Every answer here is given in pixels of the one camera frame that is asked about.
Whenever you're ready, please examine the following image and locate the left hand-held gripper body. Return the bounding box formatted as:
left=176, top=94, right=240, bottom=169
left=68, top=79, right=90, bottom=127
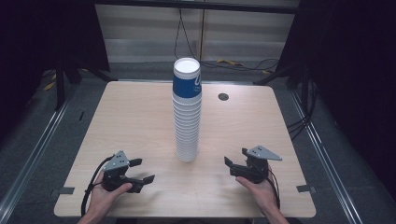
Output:
left=102, top=150, right=138, bottom=192

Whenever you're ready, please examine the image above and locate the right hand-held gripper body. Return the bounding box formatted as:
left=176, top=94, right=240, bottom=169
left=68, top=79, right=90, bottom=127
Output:
left=245, top=145, right=283, bottom=184

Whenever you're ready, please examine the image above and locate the stack of white paper cups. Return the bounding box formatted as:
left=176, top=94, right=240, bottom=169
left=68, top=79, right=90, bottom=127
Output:
left=172, top=92, right=203, bottom=163

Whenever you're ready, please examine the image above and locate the person's right hand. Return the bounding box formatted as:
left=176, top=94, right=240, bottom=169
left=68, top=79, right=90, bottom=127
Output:
left=235, top=167, right=280, bottom=217

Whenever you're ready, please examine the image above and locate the person's left hand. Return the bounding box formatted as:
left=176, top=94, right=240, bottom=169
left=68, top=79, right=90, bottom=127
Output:
left=88, top=171, right=134, bottom=217

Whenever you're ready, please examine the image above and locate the grey tape strip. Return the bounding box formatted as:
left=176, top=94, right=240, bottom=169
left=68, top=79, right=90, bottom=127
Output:
left=296, top=184, right=317, bottom=194
left=50, top=187, right=76, bottom=197

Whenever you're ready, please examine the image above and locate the black metal stand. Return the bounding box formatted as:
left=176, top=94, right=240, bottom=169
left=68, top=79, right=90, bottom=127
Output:
left=253, top=63, right=316, bottom=106
left=41, top=55, right=119, bottom=111

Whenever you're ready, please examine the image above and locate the dark curtain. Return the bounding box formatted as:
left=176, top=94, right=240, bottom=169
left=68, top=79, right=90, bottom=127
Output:
left=0, top=0, right=110, bottom=138
left=275, top=0, right=396, bottom=188

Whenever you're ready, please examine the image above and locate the black overhead beam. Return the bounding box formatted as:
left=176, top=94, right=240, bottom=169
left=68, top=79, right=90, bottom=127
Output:
left=92, top=0, right=301, bottom=15

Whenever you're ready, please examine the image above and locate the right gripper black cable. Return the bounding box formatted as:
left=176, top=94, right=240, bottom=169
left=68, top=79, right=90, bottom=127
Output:
left=266, top=169, right=281, bottom=210

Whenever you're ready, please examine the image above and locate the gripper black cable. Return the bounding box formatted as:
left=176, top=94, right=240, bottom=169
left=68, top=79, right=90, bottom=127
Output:
left=266, top=169, right=281, bottom=210
left=80, top=154, right=115, bottom=217

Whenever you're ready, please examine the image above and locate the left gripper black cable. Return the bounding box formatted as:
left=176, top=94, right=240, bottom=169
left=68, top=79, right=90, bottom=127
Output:
left=80, top=154, right=115, bottom=217

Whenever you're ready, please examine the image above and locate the bundle of black floor cables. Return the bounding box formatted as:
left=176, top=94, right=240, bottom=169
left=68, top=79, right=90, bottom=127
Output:
left=286, top=80, right=318, bottom=142

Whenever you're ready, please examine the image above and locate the metal floor rail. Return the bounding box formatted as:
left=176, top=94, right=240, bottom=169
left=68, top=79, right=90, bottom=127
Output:
left=0, top=91, right=74, bottom=216
left=289, top=90, right=363, bottom=224

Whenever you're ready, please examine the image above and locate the black hanging cable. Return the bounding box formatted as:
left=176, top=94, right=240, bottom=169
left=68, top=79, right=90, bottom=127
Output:
left=173, top=8, right=280, bottom=73

